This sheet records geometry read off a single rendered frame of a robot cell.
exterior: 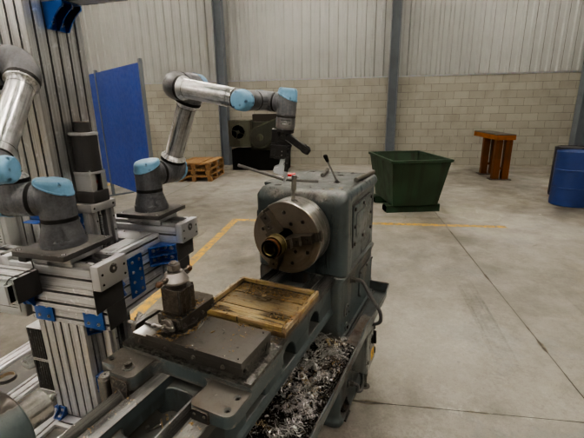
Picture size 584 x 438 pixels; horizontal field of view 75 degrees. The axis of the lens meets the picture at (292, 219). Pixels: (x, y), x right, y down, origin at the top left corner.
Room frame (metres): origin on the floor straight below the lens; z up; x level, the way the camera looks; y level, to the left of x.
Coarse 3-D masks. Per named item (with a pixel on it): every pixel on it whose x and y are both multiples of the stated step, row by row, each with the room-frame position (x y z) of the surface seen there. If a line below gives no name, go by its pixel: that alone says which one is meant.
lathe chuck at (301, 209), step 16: (272, 208) 1.55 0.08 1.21; (288, 208) 1.52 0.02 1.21; (304, 208) 1.50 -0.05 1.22; (256, 224) 1.58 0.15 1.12; (288, 224) 1.52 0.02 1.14; (304, 224) 1.48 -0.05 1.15; (320, 224) 1.49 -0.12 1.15; (256, 240) 1.58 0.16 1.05; (288, 256) 1.52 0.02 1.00; (304, 256) 1.48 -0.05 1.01; (320, 256) 1.53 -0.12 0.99; (288, 272) 1.52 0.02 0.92
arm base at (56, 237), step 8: (48, 224) 1.22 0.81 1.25; (56, 224) 1.22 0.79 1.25; (64, 224) 1.23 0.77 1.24; (72, 224) 1.25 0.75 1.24; (80, 224) 1.29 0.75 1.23; (40, 232) 1.23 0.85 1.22; (48, 232) 1.21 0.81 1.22; (56, 232) 1.21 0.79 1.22; (64, 232) 1.22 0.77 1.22; (72, 232) 1.24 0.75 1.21; (80, 232) 1.27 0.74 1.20; (40, 240) 1.22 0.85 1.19; (48, 240) 1.20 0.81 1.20; (56, 240) 1.21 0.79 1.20; (64, 240) 1.22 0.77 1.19; (72, 240) 1.23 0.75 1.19; (80, 240) 1.25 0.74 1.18; (40, 248) 1.22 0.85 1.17; (48, 248) 1.20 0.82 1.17; (56, 248) 1.20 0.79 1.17; (64, 248) 1.21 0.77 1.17
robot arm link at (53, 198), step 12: (36, 180) 1.24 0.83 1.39; (48, 180) 1.26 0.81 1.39; (60, 180) 1.28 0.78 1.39; (24, 192) 1.22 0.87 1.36; (36, 192) 1.22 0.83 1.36; (48, 192) 1.22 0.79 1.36; (60, 192) 1.24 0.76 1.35; (72, 192) 1.28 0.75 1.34; (24, 204) 1.21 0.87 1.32; (36, 204) 1.21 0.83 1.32; (48, 204) 1.22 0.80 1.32; (60, 204) 1.23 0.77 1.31; (72, 204) 1.27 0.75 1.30; (48, 216) 1.22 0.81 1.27; (60, 216) 1.23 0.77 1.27; (72, 216) 1.26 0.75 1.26
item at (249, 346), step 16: (144, 320) 1.08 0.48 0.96; (208, 320) 1.06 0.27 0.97; (224, 320) 1.06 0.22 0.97; (144, 336) 0.99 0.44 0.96; (160, 336) 0.98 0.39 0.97; (192, 336) 0.97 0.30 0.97; (208, 336) 0.97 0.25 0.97; (224, 336) 0.97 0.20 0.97; (240, 336) 0.97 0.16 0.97; (256, 336) 0.97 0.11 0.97; (176, 352) 0.95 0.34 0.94; (192, 352) 0.92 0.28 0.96; (208, 352) 0.90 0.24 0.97; (224, 352) 0.90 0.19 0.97; (240, 352) 0.90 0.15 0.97; (256, 352) 0.92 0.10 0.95; (224, 368) 0.88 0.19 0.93; (240, 368) 0.85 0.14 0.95
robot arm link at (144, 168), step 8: (144, 160) 1.76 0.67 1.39; (152, 160) 1.74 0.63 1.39; (136, 168) 1.70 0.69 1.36; (144, 168) 1.69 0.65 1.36; (152, 168) 1.71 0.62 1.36; (160, 168) 1.75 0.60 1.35; (136, 176) 1.70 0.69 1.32; (144, 176) 1.69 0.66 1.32; (152, 176) 1.70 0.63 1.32; (160, 176) 1.74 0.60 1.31; (168, 176) 1.78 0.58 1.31; (136, 184) 1.71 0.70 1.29; (144, 184) 1.69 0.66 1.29; (152, 184) 1.70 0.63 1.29; (160, 184) 1.74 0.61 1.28
